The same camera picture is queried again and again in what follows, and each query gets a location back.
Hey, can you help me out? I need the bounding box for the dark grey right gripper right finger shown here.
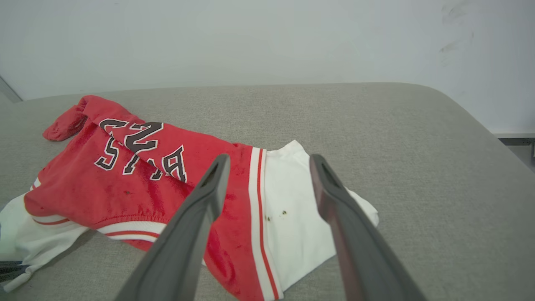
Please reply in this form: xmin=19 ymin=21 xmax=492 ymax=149
xmin=309 ymin=154 xmax=427 ymax=301

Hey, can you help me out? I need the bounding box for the grey skirting board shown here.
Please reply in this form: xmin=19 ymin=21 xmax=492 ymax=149
xmin=493 ymin=133 xmax=535 ymax=147

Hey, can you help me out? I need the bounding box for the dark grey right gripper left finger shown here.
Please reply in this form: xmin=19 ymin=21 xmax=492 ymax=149
xmin=115 ymin=153 xmax=231 ymax=301

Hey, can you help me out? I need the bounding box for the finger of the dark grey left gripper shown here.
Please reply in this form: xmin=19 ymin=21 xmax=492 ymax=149
xmin=0 ymin=261 xmax=28 ymax=283

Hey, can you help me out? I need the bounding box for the red and white jersey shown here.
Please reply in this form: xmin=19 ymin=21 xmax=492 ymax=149
xmin=0 ymin=95 xmax=380 ymax=301

